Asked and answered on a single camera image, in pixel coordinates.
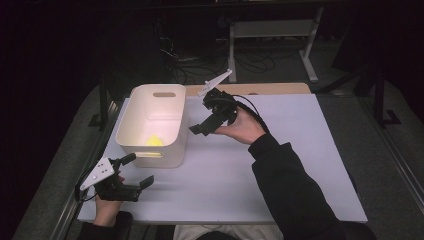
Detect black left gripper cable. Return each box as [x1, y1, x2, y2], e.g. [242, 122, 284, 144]
[74, 166, 98, 204]

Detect person's light pants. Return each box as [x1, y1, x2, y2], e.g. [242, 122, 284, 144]
[172, 223, 285, 240]

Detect tangle of floor cables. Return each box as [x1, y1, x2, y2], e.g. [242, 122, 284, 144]
[155, 19, 281, 85]

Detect person's right hand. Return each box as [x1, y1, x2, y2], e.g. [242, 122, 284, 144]
[213, 105, 268, 146]

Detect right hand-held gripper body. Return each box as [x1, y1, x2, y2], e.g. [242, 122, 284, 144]
[197, 68, 238, 129]

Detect white metal desk frame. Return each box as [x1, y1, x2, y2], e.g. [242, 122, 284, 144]
[227, 6, 325, 84]

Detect white table board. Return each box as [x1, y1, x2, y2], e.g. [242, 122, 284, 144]
[77, 94, 369, 225]

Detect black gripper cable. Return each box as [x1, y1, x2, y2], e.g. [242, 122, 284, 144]
[229, 94, 272, 135]
[74, 166, 98, 204]

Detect wooden table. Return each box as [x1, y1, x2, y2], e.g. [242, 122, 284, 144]
[184, 82, 312, 98]

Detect white plastic storage bin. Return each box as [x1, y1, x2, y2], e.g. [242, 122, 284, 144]
[115, 83, 190, 169]

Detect yellow shuttlecock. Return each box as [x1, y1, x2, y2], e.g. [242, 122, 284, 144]
[144, 133, 165, 147]

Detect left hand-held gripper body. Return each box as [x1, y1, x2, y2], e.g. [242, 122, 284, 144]
[80, 155, 143, 202]

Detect person's left hand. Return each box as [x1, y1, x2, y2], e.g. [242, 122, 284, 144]
[93, 195, 124, 228]

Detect aluminium frame rail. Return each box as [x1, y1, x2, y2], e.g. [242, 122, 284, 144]
[49, 99, 119, 240]
[358, 96, 424, 209]

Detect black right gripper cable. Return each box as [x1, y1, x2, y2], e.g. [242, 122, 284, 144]
[229, 94, 272, 135]

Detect black metal stand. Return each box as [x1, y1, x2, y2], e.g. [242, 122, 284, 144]
[87, 73, 118, 132]
[313, 61, 403, 130]

